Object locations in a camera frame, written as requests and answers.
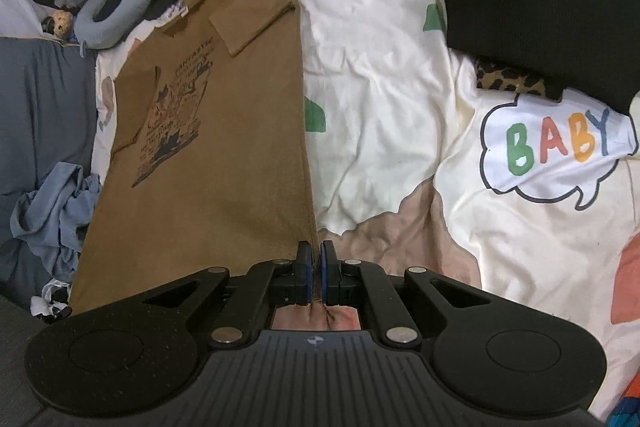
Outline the dark grey pillow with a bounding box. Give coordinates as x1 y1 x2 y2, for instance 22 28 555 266
1 37 98 308

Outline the teal patterned garment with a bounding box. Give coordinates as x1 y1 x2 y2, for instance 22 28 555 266
606 395 640 427

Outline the pastel patterned cloth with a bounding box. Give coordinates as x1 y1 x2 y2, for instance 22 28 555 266
164 0 186 20

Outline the cream bear print blanket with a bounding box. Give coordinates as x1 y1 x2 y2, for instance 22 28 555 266
92 0 639 418

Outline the leopard print cloth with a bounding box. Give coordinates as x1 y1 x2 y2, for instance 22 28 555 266
474 58 564 102

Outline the blue-grey neck pillow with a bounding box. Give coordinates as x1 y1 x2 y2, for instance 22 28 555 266
74 0 152 56

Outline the small plush bear toy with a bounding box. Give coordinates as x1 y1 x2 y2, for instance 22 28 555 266
41 10 74 41

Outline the black cloth under neck pillow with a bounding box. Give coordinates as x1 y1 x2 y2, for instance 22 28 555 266
94 0 178 25

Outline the brown t-shirt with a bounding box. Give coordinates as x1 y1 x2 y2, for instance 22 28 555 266
70 0 317 313

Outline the black white fuzzy blanket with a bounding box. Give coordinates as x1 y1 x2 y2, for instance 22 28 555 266
29 279 72 323

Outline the light blue garment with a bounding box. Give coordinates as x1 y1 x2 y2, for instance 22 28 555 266
10 161 102 283

